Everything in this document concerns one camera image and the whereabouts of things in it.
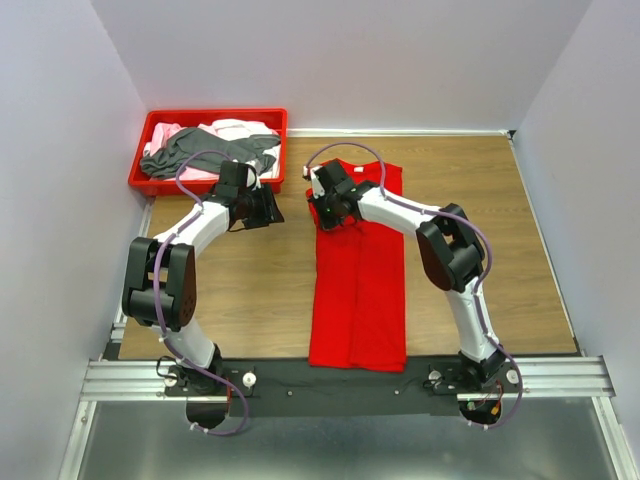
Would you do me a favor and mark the red t shirt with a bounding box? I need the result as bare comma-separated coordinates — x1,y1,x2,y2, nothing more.
304,158,407,374

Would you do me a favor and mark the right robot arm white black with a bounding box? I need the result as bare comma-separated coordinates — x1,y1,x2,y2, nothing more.
303,160,507,392

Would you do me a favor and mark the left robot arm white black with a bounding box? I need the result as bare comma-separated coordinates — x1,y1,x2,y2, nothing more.
122,160,284,395

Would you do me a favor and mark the grey t shirt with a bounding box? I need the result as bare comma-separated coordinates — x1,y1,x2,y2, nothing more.
140,127,281,180

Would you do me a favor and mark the white t shirt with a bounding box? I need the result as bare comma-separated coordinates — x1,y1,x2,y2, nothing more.
198,119,282,180

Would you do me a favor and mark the red plastic bin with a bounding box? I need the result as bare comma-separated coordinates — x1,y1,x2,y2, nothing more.
128,107,289,197

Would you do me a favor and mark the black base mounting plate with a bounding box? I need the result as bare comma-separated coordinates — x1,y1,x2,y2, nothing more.
156,355,518,424

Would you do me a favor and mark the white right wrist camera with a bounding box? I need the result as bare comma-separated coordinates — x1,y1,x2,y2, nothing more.
302,166,325,198

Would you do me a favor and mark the aluminium frame rail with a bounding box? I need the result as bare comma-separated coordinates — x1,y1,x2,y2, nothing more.
80,357,615,403

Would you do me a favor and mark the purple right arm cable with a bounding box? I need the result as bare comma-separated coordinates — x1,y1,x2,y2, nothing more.
304,141,526,432

